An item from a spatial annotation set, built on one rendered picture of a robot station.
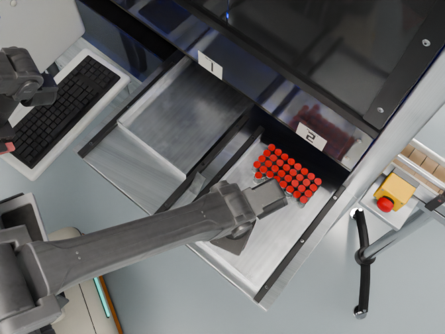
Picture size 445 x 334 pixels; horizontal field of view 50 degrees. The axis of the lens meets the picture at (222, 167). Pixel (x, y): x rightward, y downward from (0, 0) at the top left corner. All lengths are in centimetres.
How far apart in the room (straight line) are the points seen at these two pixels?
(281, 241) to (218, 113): 42
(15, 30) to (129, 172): 51
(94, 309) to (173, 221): 127
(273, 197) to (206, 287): 136
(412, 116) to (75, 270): 69
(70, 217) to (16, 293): 177
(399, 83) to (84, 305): 139
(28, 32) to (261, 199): 95
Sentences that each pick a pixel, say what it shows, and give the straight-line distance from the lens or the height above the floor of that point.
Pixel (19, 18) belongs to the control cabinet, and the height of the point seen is 105.
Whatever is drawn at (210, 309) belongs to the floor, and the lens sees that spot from 214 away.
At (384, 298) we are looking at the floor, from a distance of 228.
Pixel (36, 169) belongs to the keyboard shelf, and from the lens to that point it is 151.
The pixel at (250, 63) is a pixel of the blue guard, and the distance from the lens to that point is 120.
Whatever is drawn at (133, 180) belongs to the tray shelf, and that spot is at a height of 88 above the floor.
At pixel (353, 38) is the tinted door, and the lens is 95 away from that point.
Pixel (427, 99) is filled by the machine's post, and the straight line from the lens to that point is 95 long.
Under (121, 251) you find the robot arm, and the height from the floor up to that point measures 154.
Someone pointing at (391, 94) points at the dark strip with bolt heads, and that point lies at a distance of 99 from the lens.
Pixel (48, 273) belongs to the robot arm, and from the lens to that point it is 56.
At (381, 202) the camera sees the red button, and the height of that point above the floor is 101.
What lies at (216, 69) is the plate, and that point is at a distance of 133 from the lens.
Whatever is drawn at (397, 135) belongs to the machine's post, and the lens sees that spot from 106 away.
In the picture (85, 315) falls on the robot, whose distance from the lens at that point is 191.
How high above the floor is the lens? 213
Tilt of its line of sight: 67 degrees down
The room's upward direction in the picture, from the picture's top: 5 degrees clockwise
